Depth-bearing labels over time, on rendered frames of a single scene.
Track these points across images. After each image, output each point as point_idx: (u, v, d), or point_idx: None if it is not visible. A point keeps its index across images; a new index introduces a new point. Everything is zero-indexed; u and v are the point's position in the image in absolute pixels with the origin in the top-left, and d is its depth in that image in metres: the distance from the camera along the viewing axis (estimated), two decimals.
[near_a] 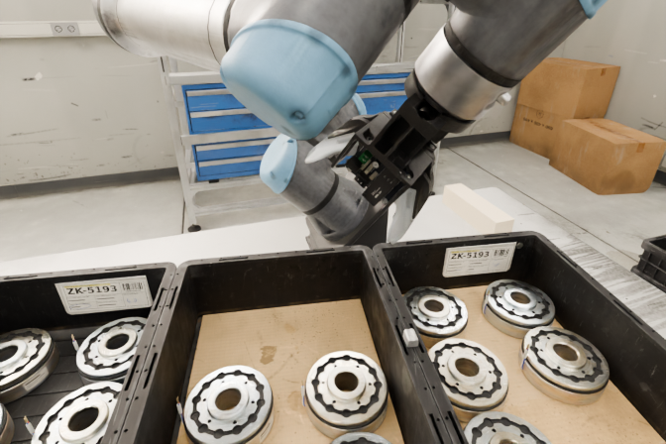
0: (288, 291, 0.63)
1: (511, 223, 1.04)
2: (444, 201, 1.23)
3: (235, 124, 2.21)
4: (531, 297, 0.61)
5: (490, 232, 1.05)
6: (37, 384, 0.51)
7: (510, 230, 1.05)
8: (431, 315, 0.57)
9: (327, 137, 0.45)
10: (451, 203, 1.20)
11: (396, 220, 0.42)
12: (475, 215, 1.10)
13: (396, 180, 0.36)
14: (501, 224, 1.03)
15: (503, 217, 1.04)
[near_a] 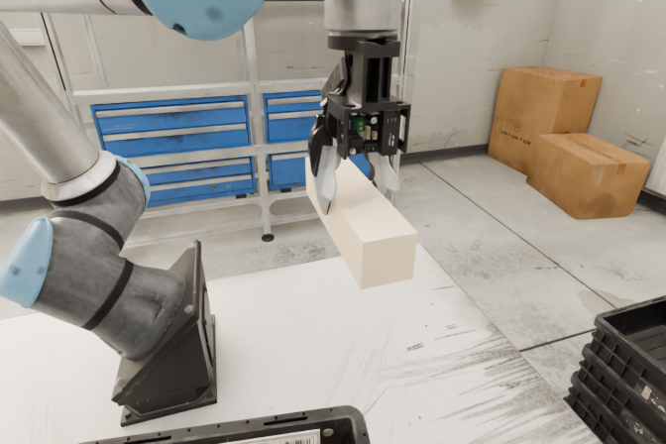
0: None
1: (412, 244, 0.40)
2: (307, 190, 0.60)
3: (159, 147, 1.96)
4: None
5: (357, 266, 0.41)
6: None
7: (411, 261, 0.41)
8: None
9: (314, 176, 0.46)
10: (313, 194, 0.56)
11: (392, 169, 0.45)
12: (337, 221, 0.46)
13: (398, 113, 0.39)
14: (383, 246, 0.39)
15: (391, 227, 0.41)
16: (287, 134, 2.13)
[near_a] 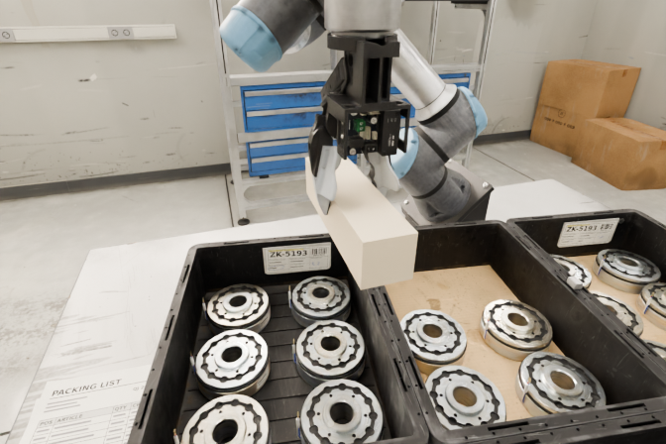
0: (435, 258, 0.77)
1: (412, 244, 0.40)
2: (307, 190, 0.60)
3: (286, 122, 2.35)
4: (638, 262, 0.74)
5: (357, 266, 0.41)
6: (265, 324, 0.64)
7: (411, 261, 0.41)
8: None
9: (314, 176, 0.46)
10: (313, 194, 0.56)
11: (392, 169, 0.45)
12: (337, 221, 0.46)
13: (398, 113, 0.39)
14: (383, 246, 0.39)
15: (391, 227, 0.41)
16: None
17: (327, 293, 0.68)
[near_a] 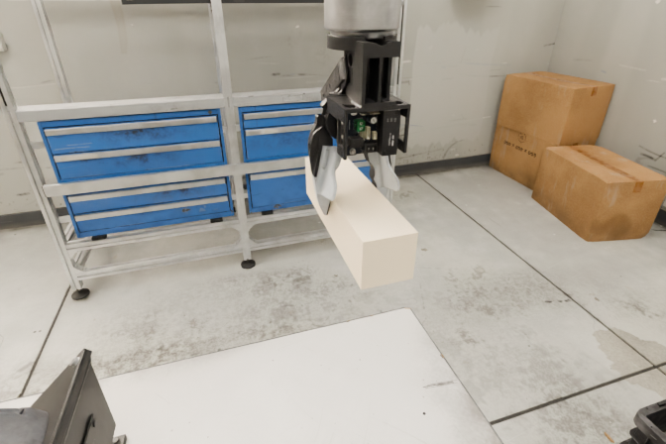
0: None
1: (412, 244, 0.40)
2: (307, 190, 0.60)
3: (120, 167, 1.73)
4: None
5: (357, 266, 0.41)
6: None
7: (411, 261, 0.41)
8: None
9: (314, 176, 0.46)
10: (313, 194, 0.56)
11: (392, 168, 0.45)
12: (337, 221, 0.46)
13: (397, 113, 0.39)
14: (383, 246, 0.39)
15: (391, 227, 0.41)
16: (268, 151, 1.91)
17: None
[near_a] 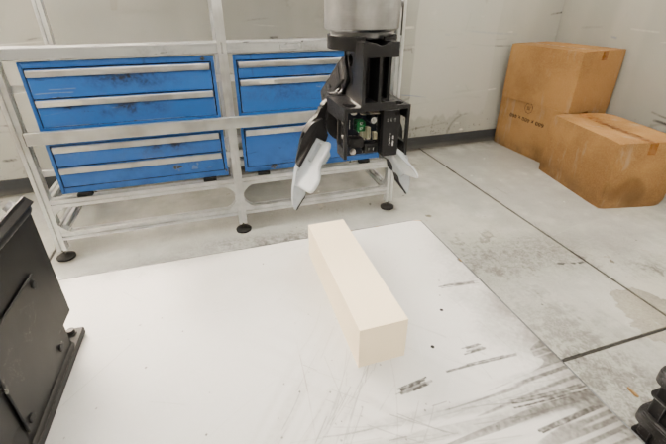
0: None
1: (403, 328, 0.46)
2: (310, 254, 0.65)
3: (106, 117, 1.63)
4: None
5: (355, 346, 0.46)
6: None
7: (402, 341, 0.47)
8: None
9: (298, 166, 0.45)
10: (315, 261, 0.62)
11: (406, 159, 0.45)
12: (337, 298, 0.51)
13: (397, 113, 0.39)
14: (377, 332, 0.45)
15: (385, 312, 0.46)
16: (264, 104, 1.80)
17: None
